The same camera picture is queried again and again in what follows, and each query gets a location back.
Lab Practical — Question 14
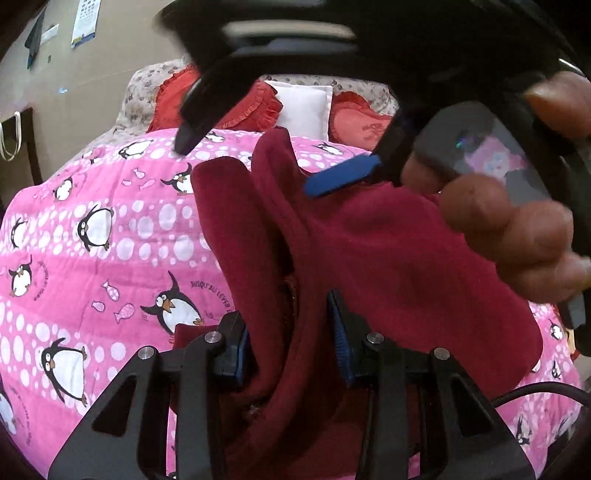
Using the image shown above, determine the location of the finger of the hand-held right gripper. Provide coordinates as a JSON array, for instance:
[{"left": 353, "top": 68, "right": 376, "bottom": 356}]
[
  {"left": 305, "top": 108, "right": 416, "bottom": 199},
  {"left": 173, "top": 55, "right": 259, "bottom": 157}
]

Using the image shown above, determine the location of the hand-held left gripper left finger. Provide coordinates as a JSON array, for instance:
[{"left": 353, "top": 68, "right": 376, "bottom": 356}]
[{"left": 47, "top": 311, "right": 252, "bottom": 480}]

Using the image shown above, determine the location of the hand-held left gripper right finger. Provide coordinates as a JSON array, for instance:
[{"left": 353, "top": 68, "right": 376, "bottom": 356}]
[{"left": 325, "top": 290, "right": 541, "bottom": 480}]

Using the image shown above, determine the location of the dark red fleece garment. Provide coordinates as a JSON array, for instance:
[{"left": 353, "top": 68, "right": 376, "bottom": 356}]
[{"left": 168, "top": 127, "right": 543, "bottom": 480}]

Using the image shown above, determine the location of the person's right hand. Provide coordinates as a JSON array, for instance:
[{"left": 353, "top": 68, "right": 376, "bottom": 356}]
[{"left": 401, "top": 69, "right": 591, "bottom": 304}]

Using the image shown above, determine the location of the red heart pillow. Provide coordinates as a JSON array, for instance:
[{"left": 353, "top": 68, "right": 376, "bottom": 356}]
[
  {"left": 329, "top": 91, "right": 398, "bottom": 152},
  {"left": 147, "top": 65, "right": 283, "bottom": 134}
]

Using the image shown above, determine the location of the white pillow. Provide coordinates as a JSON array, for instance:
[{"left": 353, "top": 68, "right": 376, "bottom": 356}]
[{"left": 264, "top": 80, "right": 334, "bottom": 141}]

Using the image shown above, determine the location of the dark wooden table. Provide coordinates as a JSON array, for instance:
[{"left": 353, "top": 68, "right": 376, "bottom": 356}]
[{"left": 0, "top": 107, "right": 42, "bottom": 185}]

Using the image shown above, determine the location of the pink penguin print blanket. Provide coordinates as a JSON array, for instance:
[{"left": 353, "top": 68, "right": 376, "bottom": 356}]
[{"left": 0, "top": 129, "right": 585, "bottom": 480}]

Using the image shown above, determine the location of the dark hanging cloth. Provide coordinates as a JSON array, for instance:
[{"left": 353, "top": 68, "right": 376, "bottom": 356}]
[{"left": 24, "top": 7, "right": 48, "bottom": 70}]

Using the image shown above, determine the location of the white tote bag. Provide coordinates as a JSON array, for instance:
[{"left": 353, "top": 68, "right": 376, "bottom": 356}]
[{"left": 0, "top": 112, "right": 22, "bottom": 161}]

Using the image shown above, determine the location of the wall calendar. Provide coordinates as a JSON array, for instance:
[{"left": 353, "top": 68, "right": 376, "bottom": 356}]
[{"left": 71, "top": 0, "right": 102, "bottom": 49}]

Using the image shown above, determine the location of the black cable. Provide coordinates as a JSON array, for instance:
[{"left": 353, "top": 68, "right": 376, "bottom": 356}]
[{"left": 489, "top": 382, "right": 583, "bottom": 409}]

